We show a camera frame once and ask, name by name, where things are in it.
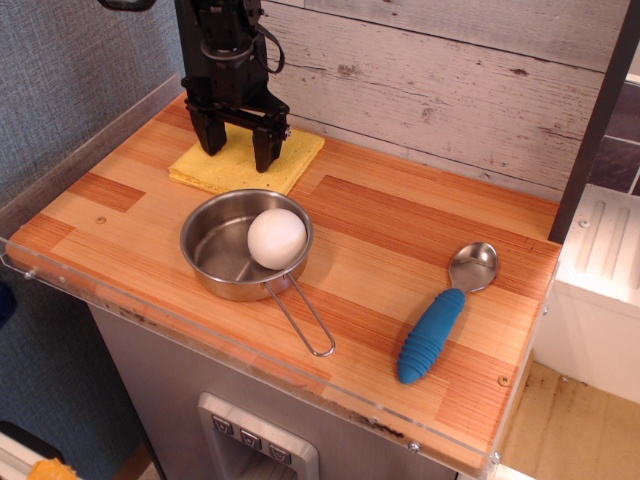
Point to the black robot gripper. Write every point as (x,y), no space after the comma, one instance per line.
(235,91)

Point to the yellow cloth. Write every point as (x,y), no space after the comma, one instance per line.
(233,167)

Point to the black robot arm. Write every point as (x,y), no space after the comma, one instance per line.
(224,49)

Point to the small steel saucepan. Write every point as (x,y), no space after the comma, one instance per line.
(215,242)

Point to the white ball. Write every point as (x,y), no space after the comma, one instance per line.
(276,237)

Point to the clear acrylic edge guard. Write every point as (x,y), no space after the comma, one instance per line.
(340,346)

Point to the grey toy fridge cabinet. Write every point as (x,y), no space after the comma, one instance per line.
(165,379)

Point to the silver dispenser panel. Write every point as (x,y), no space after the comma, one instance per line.
(245,446)

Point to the yellow object bottom left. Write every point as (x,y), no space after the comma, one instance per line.
(52,469)

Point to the dark left post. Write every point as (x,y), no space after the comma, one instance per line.
(195,65)

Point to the dark post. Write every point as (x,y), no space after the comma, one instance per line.
(195,65)
(614,79)

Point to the blue handled metal spoon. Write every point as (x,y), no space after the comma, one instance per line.
(473,268)

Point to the dark right post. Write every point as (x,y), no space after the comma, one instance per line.
(614,79)

